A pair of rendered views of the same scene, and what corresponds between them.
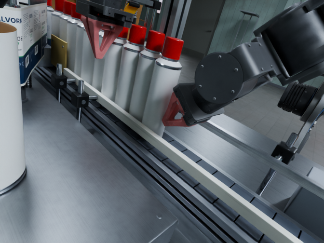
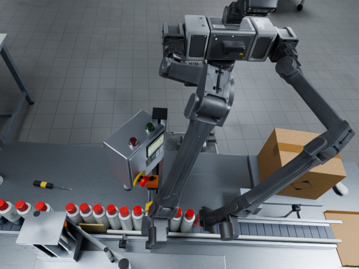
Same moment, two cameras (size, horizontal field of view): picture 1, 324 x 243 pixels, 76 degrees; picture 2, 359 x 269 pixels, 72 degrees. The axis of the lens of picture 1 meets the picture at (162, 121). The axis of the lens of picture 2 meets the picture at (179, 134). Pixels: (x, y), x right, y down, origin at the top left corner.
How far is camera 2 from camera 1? 1.01 m
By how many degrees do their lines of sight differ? 41
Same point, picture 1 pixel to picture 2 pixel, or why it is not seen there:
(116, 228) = not seen: outside the picture
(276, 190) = (229, 197)
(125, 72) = not seen: hidden behind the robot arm
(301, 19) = (240, 214)
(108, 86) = not seen: hidden behind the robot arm
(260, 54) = (235, 228)
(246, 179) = (219, 203)
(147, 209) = (217, 261)
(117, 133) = (174, 240)
